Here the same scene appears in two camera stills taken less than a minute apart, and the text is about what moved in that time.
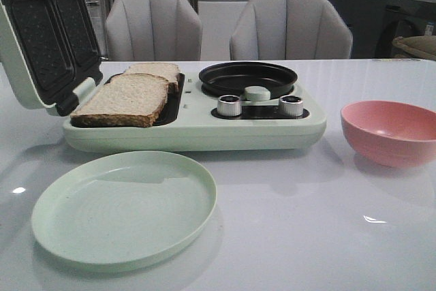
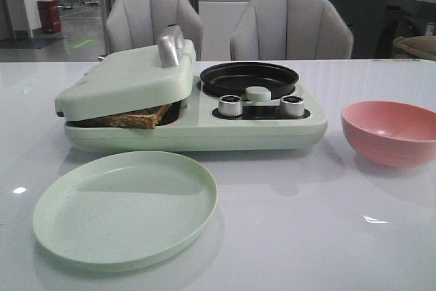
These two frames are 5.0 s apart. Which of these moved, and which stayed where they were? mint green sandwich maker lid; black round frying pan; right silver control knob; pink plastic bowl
Moved: mint green sandwich maker lid
Stayed: pink plastic bowl; right silver control knob; black round frying pan
